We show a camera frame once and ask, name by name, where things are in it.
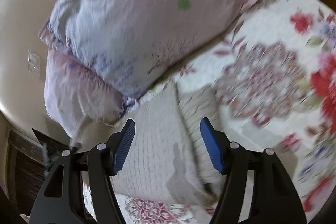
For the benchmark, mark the pink pillow with green spot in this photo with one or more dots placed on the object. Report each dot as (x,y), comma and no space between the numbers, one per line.
(131,43)

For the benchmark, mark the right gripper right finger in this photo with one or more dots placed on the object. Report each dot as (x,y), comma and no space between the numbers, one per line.
(257,188)

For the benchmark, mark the floral quilted bedspread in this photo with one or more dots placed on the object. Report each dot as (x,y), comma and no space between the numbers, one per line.
(269,82)

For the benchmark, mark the pink pillow with blue print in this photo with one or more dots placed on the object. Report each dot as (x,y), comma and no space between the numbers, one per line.
(73,92)

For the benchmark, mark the white wall switch plate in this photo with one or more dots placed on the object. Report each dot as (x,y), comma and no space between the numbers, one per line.
(34,63)

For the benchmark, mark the dark wooden bedside furniture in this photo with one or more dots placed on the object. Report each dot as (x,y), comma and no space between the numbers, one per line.
(27,161)

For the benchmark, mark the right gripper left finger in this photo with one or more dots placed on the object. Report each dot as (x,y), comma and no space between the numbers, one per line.
(78,188)

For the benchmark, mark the cream knitted small garment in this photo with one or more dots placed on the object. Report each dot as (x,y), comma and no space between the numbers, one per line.
(168,150)

